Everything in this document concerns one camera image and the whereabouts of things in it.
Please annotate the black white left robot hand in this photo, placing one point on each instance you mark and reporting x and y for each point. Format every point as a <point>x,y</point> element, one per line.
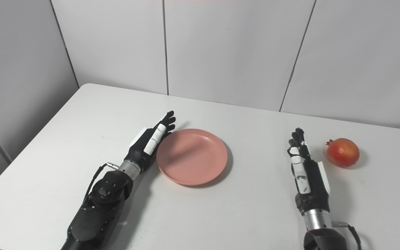
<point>139,152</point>

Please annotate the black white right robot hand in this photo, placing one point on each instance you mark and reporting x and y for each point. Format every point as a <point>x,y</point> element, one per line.
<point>316,187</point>

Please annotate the red orange pomegranate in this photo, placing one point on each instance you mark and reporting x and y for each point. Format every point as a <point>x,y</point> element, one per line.
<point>342,152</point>

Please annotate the pink round plate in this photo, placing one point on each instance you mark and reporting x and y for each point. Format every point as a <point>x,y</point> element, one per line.
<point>193,158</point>

